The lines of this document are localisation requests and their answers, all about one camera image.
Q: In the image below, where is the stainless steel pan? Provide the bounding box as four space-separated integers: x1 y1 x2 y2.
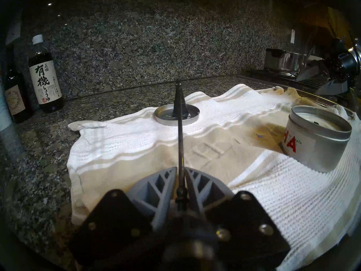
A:
264 48 308 75

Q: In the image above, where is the dark glass bottle beige label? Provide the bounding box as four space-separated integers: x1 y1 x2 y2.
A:
4 45 32 123

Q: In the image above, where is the silver tin candle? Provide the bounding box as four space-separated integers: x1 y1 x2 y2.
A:
281 105 352 172

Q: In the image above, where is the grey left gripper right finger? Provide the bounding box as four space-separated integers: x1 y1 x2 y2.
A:
185 168 291 270

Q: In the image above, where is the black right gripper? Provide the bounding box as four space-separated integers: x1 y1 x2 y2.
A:
296 39 355 96

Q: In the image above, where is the black metal candle snuffer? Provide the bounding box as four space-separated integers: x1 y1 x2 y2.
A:
171 79 190 211

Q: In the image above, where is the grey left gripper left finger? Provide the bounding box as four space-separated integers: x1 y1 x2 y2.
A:
69 167 179 266

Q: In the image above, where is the white beige striped towel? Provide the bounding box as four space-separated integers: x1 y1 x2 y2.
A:
67 84 361 271

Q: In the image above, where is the steel gas stove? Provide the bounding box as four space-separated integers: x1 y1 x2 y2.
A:
245 70 353 104

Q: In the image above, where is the silver tin lid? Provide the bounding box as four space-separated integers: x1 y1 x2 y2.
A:
154 103 200 126

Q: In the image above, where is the soy sauce bottle white label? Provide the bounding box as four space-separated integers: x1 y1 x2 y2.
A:
28 34 64 113

